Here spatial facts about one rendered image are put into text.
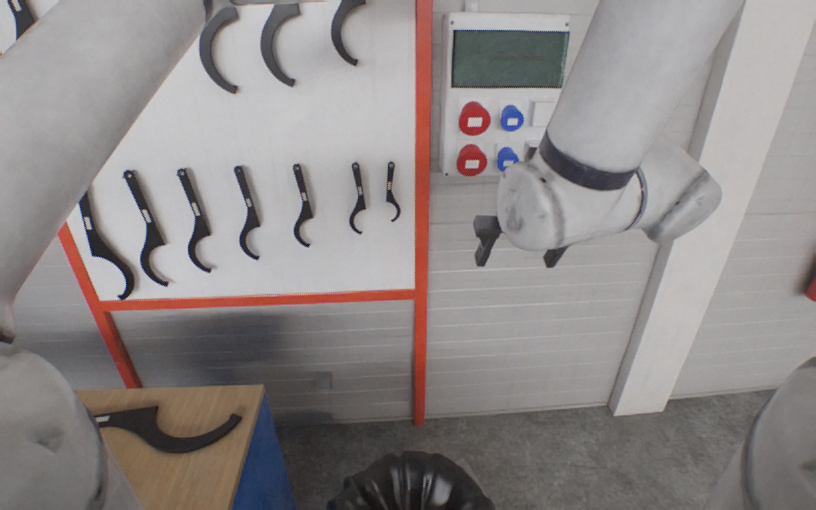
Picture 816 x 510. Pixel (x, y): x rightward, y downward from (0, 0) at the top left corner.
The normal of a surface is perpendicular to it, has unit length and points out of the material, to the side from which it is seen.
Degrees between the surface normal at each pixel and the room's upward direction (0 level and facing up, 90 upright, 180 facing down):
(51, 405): 37
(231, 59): 90
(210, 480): 0
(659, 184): 64
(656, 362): 90
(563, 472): 0
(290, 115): 90
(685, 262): 90
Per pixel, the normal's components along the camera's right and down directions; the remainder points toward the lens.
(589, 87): -0.86, 0.30
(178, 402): 0.00, -0.88
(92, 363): 0.07, 0.48
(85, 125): 0.97, 0.09
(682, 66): 0.26, 0.75
